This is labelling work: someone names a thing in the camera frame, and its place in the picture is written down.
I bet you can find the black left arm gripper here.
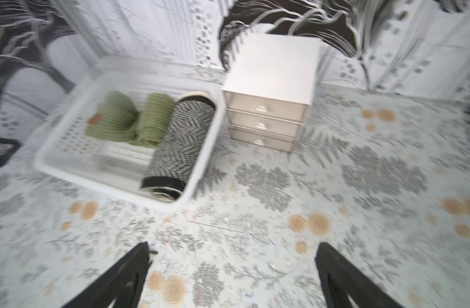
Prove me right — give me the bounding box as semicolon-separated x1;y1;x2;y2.
0;137;22;168

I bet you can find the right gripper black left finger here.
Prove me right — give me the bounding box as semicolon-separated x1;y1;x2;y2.
64;242;152;307

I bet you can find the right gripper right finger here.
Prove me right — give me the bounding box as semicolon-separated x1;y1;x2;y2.
314;242;401;308

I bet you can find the white plastic perforated basket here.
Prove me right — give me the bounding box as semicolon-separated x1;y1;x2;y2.
34;71;226;212

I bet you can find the black white patterned knit scarf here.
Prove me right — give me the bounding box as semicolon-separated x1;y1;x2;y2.
141;91;216;201

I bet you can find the green knit scarf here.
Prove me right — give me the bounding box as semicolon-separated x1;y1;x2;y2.
129;93;175;148
85;91;139;142

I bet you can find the white small drawer box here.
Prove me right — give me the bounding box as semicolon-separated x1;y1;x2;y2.
222;33;322;153

